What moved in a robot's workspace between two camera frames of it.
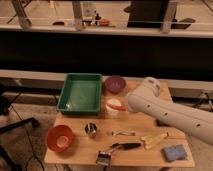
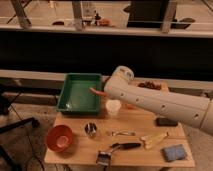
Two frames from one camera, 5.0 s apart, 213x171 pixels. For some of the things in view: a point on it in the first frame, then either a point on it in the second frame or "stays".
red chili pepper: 118,107 to 100,92
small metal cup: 91,129 stays
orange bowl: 59,138 stays
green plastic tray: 80,94 stays
